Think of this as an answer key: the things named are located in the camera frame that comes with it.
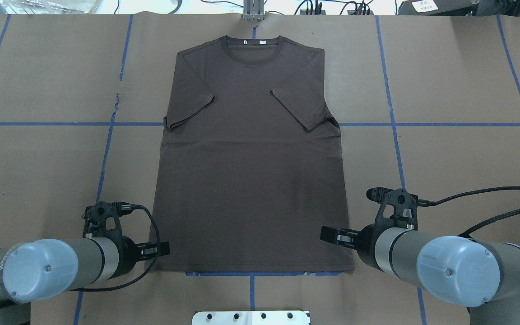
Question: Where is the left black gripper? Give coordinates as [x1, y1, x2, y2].
[82, 202, 171, 278]

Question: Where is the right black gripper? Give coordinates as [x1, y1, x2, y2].
[320, 188, 419, 270]

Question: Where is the black box with label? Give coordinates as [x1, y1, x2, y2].
[397, 0, 479, 16]

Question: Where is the black braided cable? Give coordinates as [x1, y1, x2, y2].
[367, 186, 520, 240]
[0, 204, 161, 319]

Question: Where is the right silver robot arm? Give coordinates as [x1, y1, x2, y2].
[320, 186, 520, 325]

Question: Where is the left black braided cable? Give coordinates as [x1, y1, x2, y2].
[0, 204, 161, 319]

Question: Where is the dark brown t-shirt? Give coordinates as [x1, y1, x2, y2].
[153, 36, 355, 273]

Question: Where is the aluminium camera post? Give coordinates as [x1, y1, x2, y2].
[242, 0, 265, 21]

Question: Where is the clear plastic bag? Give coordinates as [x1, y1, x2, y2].
[0, 0, 102, 14]

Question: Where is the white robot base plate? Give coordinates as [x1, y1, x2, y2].
[191, 310, 311, 325]

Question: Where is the right black braided cable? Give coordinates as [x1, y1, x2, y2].
[367, 186, 520, 240]

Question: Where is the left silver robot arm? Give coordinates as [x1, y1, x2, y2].
[0, 201, 171, 325]

